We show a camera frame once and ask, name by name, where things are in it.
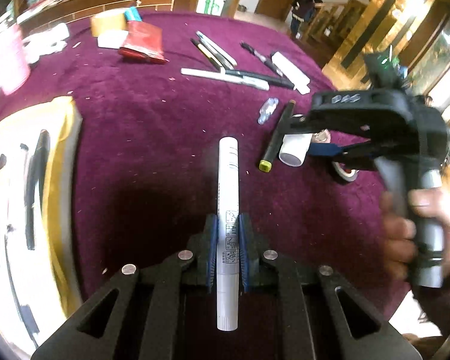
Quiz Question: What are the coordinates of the brown packing tape roll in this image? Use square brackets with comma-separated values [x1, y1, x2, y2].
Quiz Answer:
[90, 8, 127, 38]

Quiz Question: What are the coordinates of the red black tape roll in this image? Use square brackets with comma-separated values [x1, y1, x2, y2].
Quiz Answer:
[331, 162, 359, 185]

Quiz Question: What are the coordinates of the white tray yellow tape rim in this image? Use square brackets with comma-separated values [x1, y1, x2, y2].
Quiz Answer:
[0, 96, 83, 356]

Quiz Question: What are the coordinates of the blue tube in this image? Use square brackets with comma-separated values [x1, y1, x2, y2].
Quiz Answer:
[124, 7, 142, 22]

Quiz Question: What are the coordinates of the white glove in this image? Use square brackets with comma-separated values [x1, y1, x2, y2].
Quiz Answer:
[22, 23, 70, 65]

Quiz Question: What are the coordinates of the thin black pen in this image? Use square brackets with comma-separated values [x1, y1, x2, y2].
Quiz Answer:
[241, 41, 284, 77]

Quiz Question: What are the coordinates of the white bottle orange cap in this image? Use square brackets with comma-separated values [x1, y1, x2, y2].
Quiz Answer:
[278, 129, 331, 167]

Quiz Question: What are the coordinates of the black pen under silver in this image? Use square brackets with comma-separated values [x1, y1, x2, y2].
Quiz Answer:
[224, 70, 294, 89]

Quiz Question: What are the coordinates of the clear small bottle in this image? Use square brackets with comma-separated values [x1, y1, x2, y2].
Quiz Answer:
[257, 97, 280, 125]

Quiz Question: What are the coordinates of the person right hand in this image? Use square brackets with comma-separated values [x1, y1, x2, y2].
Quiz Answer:
[380, 189, 450, 281]

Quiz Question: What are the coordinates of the white cylindrical marker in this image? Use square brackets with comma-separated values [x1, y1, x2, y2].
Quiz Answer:
[216, 136, 240, 332]

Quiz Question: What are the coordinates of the silver white pen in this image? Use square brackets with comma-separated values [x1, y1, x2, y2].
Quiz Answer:
[180, 68, 270, 91]

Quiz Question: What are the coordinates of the grey blue-tip pen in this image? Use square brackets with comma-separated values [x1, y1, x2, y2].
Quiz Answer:
[196, 31, 237, 67]

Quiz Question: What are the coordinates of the red foil packet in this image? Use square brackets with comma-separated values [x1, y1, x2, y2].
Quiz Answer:
[118, 20, 168, 64]

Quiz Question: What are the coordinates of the black marker yellow cap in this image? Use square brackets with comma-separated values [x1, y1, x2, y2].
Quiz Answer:
[258, 100, 296, 173]

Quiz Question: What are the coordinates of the person in background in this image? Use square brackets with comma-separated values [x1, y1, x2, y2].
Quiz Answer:
[290, 0, 323, 39]

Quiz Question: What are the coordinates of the white flat marker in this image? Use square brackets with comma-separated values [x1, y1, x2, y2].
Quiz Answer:
[271, 52, 311, 95]

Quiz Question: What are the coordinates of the yellow black pen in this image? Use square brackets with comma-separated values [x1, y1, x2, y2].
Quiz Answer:
[190, 38, 225, 72]

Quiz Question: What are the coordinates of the maroon bed cover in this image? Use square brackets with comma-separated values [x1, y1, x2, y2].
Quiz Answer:
[0, 12, 408, 317]

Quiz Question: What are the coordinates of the white eraser block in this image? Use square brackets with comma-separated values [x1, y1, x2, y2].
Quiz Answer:
[97, 28, 128, 50]

